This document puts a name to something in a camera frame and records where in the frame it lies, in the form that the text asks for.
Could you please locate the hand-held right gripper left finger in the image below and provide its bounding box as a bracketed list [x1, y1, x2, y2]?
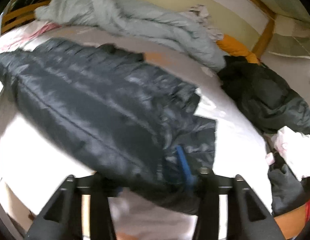
[24, 172, 123, 240]

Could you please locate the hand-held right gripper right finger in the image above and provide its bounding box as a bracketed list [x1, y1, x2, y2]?
[174, 145, 287, 240]

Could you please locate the black down jacket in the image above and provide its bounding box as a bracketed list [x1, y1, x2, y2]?
[0, 37, 217, 216]

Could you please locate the white bed sheet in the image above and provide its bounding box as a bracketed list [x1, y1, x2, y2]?
[0, 17, 274, 240]

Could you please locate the dark grey cloth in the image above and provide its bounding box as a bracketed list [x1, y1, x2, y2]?
[267, 152, 310, 216]

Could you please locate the dark green padded jacket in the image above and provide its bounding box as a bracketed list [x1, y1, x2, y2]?
[217, 55, 310, 141]

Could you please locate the white and pink cloth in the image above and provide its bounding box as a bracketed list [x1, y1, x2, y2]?
[265, 126, 310, 181]

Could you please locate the orange pillow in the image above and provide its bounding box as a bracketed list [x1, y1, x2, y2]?
[216, 34, 260, 65]

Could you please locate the grey-white garment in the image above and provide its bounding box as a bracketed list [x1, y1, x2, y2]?
[187, 4, 225, 42]

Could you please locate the grey-green duvet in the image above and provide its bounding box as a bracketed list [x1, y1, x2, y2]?
[34, 0, 227, 72]

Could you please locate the wooden bunk bed frame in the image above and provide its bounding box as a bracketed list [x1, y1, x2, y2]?
[0, 0, 310, 233]

